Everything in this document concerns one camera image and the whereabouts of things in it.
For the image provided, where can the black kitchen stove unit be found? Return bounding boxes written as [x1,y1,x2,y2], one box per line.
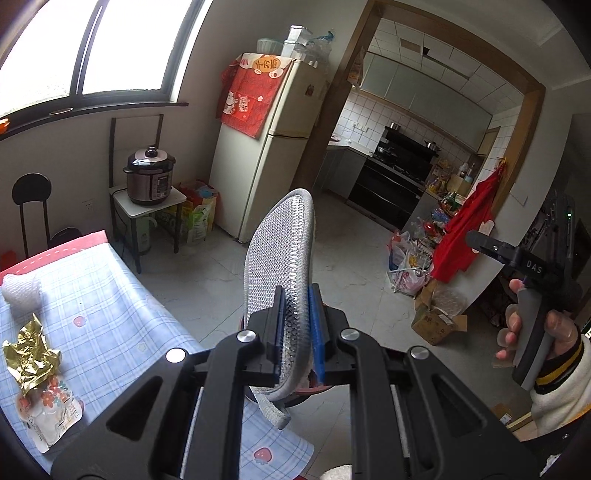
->
[348,124,439,230]

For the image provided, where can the red cloth on refrigerator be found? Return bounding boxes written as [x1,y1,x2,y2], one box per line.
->
[216,53,294,139]

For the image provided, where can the cardboard box on floor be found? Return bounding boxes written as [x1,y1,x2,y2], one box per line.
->
[411,281,468,346]

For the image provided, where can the window with dark frame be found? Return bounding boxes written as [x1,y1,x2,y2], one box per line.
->
[1,0,211,138]

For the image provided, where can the colourful bags beside refrigerator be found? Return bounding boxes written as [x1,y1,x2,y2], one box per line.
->
[178,179,218,245]

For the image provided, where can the red hanging garment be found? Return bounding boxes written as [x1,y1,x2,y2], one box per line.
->
[431,162,506,283]

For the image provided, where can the black round-back chair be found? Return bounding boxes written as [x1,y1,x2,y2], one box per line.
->
[11,172,82,258]

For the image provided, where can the right hand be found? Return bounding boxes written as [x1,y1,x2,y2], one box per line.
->
[493,278,581,363]

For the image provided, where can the grey mesh scrubbing pad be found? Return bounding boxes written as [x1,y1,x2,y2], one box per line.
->
[243,188,315,430]

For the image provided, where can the gold foil wrapper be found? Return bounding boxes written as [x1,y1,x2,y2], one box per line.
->
[2,314,61,396]

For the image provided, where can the white refrigerator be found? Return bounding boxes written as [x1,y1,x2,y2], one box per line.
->
[208,58,329,243]

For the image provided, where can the small white side table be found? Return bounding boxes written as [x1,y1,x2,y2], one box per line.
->
[109,186,186,274]

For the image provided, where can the plastic shopping bags pile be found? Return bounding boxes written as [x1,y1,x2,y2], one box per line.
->
[388,231,433,297]

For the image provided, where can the white snack pouch wrapper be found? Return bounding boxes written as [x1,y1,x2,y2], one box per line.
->
[15,375,84,454]

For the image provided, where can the blue plaid tablecloth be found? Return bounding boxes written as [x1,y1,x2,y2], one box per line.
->
[1,243,315,479]

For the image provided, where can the brown plastic trash bin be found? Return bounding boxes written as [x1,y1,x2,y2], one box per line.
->
[239,303,332,408]

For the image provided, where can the electric pressure cooker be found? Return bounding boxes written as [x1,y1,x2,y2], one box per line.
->
[123,145,176,206]

